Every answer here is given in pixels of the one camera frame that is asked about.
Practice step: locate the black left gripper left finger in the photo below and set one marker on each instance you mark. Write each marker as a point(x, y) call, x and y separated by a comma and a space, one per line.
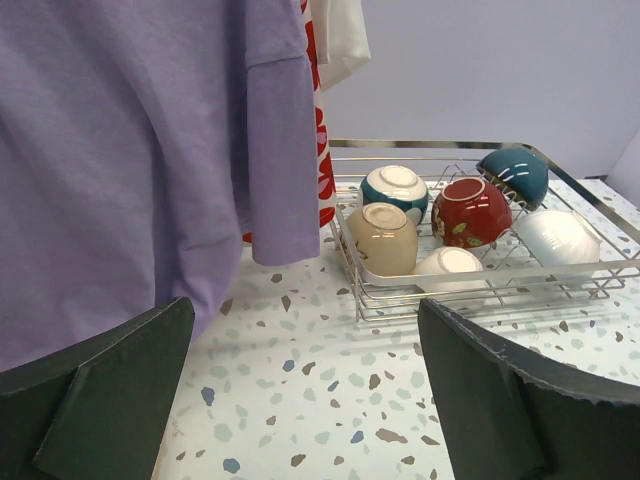
point(97, 409)

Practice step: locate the dark teal glazed bowl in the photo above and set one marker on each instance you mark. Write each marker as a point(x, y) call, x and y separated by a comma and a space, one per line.
point(519, 173)

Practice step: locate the white cloth garment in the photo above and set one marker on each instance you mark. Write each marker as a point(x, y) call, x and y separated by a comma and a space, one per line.
point(340, 37)

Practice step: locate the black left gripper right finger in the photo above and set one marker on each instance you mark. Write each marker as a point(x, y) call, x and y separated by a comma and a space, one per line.
point(507, 412)

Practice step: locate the red floral white cloth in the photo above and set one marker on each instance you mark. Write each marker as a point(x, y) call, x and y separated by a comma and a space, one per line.
point(322, 150)

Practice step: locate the metal wire dish rack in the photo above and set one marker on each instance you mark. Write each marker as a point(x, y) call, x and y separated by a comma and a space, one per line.
point(513, 277)

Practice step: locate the purple t-shirt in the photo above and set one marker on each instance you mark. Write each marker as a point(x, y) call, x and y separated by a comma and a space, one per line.
point(140, 142)

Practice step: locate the teal white patterned bowl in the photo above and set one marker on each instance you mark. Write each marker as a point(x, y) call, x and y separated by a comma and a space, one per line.
point(396, 185)

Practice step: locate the pale white bowl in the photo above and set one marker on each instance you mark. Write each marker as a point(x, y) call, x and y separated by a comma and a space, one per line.
point(559, 238)

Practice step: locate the beige ceramic bowl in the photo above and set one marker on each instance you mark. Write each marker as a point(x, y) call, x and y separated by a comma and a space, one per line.
point(385, 239)

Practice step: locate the small white bowl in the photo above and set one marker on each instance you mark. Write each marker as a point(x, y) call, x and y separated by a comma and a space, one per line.
point(452, 272)

